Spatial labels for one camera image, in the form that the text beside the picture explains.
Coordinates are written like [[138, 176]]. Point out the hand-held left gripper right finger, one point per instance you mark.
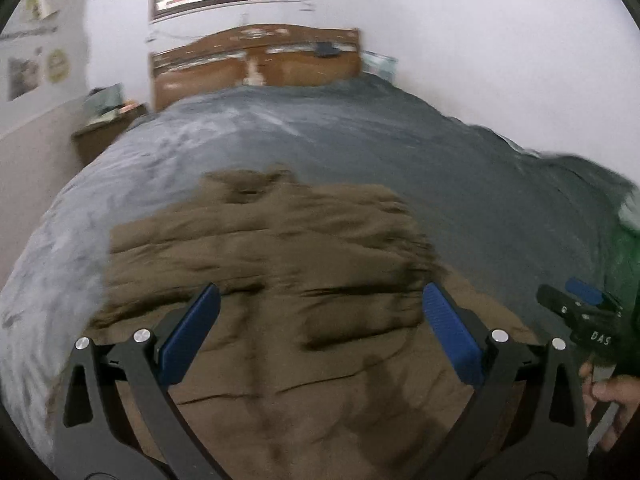
[[452, 332]]

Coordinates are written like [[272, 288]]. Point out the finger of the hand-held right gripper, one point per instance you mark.
[[552, 300], [582, 291]]

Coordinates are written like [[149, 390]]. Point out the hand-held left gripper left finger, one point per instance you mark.
[[192, 330]]

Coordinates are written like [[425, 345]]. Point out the brown padded jacket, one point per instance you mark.
[[300, 260]]

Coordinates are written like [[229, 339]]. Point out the person's right forearm green sleeve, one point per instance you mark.
[[629, 280]]

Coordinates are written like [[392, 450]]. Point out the person's right hand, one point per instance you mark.
[[617, 402]]

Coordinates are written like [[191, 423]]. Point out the grey blanket bed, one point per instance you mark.
[[400, 160]]

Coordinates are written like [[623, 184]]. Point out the wooden nightstand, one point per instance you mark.
[[102, 135]]

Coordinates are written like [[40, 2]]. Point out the green cloth pile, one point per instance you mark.
[[102, 102]]

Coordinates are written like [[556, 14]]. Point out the wooden bed headboard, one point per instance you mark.
[[250, 67]]

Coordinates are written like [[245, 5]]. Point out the checked pillow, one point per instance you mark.
[[380, 65]]

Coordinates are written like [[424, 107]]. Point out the yellow flower cat sticker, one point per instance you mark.
[[57, 66]]

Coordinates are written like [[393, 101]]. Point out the grey cats sticker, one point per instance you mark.
[[23, 77]]

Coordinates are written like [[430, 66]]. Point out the black device on headboard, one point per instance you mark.
[[326, 50]]

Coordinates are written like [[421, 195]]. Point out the lettering wall sticker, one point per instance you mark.
[[30, 32]]

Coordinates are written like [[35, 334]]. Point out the peeling wall poster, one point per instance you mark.
[[40, 2]]

